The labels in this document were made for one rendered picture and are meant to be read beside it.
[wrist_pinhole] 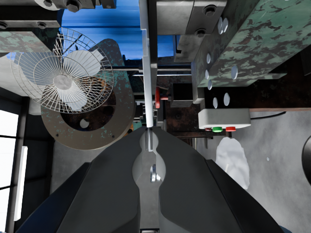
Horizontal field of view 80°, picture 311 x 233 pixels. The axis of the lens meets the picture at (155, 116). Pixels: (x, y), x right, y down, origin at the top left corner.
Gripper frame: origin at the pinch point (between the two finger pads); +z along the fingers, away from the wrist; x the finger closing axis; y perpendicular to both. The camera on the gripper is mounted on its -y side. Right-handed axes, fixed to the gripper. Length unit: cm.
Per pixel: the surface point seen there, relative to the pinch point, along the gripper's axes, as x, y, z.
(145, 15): -0.2, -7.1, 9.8
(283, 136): 78, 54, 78
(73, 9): -15.2, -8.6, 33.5
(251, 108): 30, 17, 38
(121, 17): -32, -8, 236
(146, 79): -0.2, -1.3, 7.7
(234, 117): 23.8, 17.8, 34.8
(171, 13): 4.1, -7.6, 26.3
